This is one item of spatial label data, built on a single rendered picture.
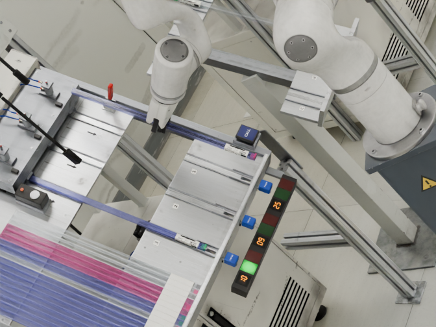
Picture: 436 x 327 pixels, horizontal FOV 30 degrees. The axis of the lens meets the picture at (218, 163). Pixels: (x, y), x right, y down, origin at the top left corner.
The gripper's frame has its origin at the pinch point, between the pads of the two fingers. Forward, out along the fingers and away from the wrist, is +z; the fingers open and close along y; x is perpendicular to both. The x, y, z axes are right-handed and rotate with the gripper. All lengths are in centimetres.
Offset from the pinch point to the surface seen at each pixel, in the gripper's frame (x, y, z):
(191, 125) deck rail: 5.5, -8.6, 9.9
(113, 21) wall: -78, -139, 173
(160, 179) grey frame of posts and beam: 0, -10, 50
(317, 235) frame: 50, -12, 45
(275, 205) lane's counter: 34.3, 3.8, 7.3
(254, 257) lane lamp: 34.8, 19.0, 7.2
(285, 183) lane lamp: 34.2, -3.3, 7.3
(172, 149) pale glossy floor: -22, -99, 198
